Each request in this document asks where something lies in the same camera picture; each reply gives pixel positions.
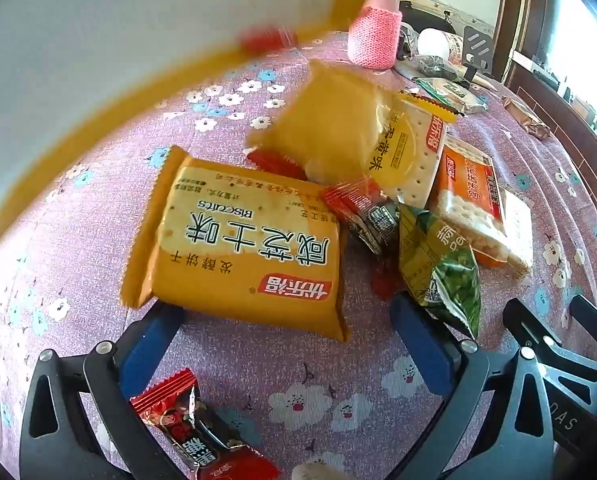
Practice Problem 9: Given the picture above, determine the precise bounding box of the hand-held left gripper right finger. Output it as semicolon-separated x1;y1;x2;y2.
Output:
391;292;559;480

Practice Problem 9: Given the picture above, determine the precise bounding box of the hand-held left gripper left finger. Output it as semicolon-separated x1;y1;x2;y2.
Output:
21;302;185;480

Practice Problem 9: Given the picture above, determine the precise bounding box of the green pea packet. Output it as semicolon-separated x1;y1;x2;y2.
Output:
397;202;482;341

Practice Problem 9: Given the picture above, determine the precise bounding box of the large yellow biscuit packet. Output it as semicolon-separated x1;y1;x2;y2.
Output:
121;145;350;343

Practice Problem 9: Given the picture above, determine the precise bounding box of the red black snack packet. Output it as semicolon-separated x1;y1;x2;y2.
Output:
321;177;402;257

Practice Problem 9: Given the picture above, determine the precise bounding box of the pale yellow snack packet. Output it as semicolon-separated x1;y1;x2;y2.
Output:
246;59;397;183

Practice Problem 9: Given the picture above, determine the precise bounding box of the yellow cardboard box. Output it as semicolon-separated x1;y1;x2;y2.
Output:
0;0;387;261

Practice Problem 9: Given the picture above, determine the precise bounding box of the red black candy packet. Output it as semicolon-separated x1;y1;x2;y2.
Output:
130;367;282;480

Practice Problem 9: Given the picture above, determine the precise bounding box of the purple floral blanket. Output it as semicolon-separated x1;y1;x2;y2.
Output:
0;30;597;480

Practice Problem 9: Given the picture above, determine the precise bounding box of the orange cracker packet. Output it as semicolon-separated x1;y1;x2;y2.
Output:
426;135;535;277

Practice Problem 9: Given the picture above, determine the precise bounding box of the brown snack packet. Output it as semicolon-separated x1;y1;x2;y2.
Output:
503;97;553;142

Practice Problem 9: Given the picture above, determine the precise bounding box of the small red snack packet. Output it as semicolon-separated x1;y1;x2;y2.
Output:
246;147;307;181

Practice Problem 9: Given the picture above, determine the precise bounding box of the green white flat packet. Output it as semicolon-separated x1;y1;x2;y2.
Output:
413;76;489;116

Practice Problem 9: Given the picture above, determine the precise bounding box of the black white packet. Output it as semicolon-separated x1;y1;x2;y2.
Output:
396;55;462;82

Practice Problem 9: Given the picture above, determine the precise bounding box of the black phone stand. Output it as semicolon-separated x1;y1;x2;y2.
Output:
459;25;494;73

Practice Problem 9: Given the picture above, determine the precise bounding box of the bright window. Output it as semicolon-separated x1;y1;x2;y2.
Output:
549;0;597;86

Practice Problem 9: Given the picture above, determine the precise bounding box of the white round object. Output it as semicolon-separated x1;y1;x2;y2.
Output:
417;27;452;57

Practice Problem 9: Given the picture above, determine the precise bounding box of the pink knit-sleeved bottle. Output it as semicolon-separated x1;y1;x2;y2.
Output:
347;0;404;71

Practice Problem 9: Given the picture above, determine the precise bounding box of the wooden bed frame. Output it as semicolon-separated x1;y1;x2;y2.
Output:
509;50;597;221

